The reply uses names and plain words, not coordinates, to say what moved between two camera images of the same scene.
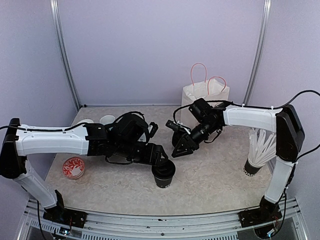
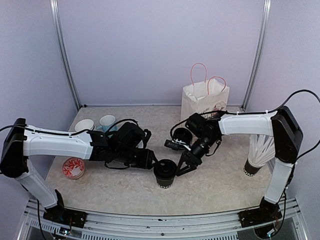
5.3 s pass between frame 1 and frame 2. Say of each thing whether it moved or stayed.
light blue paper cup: stayed
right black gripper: moved
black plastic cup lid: stayed
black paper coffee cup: stayed
